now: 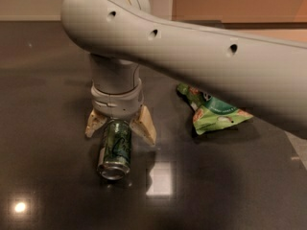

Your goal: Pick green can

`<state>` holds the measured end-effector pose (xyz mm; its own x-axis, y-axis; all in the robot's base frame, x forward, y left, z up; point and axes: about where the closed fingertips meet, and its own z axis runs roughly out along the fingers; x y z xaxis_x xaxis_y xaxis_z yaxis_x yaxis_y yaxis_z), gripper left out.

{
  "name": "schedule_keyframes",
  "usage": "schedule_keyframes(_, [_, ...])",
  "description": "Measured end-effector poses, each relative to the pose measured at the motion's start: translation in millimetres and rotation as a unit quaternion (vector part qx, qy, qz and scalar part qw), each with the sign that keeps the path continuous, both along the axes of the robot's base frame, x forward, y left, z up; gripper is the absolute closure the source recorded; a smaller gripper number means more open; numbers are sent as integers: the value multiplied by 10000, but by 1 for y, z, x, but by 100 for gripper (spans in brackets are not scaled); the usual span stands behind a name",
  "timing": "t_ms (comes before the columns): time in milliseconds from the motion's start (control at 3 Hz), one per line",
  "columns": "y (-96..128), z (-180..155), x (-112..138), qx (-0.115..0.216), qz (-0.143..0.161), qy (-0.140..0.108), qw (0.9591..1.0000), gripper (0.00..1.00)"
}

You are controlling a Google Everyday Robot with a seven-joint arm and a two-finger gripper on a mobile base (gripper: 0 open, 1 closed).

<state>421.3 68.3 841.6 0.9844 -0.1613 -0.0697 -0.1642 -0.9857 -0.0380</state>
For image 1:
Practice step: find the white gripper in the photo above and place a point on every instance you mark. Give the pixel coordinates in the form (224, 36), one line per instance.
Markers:
(117, 103)

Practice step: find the green soda can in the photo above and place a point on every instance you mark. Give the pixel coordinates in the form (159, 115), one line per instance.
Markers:
(114, 156)

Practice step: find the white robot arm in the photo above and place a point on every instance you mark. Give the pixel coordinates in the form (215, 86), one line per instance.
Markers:
(264, 75)

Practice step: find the green snack bag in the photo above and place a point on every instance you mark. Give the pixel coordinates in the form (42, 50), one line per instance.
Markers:
(210, 113)

